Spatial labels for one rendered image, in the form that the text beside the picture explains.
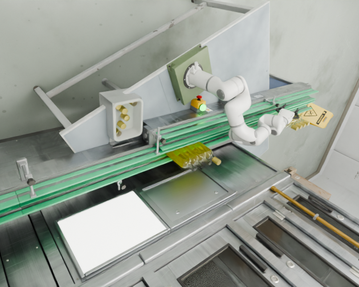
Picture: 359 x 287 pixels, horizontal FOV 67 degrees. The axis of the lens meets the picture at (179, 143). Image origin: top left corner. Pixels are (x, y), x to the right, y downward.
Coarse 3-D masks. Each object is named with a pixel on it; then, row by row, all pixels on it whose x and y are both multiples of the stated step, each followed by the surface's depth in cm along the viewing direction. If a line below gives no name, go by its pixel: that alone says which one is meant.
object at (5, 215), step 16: (256, 128) 208; (208, 144) 180; (160, 160) 160; (112, 176) 143; (128, 176) 144; (64, 192) 129; (80, 192) 130; (16, 208) 118; (32, 208) 119; (0, 224) 111
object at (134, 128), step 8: (120, 104) 135; (128, 104) 146; (120, 112) 146; (128, 112) 149; (136, 112) 149; (136, 120) 151; (120, 128) 151; (128, 128) 154; (136, 128) 154; (120, 136) 147; (128, 136) 148; (136, 136) 151
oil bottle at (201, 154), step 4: (192, 144) 166; (188, 148) 163; (192, 148) 162; (196, 148) 163; (196, 152) 159; (200, 152) 159; (204, 152) 160; (200, 156) 157; (204, 156) 158; (200, 160) 158
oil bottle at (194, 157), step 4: (180, 148) 162; (184, 148) 162; (184, 152) 159; (188, 152) 159; (192, 152) 159; (188, 156) 156; (192, 156) 156; (196, 156) 156; (192, 160) 154; (196, 160) 155; (192, 164) 155
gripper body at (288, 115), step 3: (282, 111) 192; (285, 111) 191; (288, 111) 191; (279, 114) 190; (282, 114) 189; (285, 114) 189; (288, 114) 189; (291, 114) 189; (294, 114) 189; (285, 117) 187; (288, 117) 187; (291, 117) 187; (288, 120) 186; (291, 120) 190; (288, 123) 188
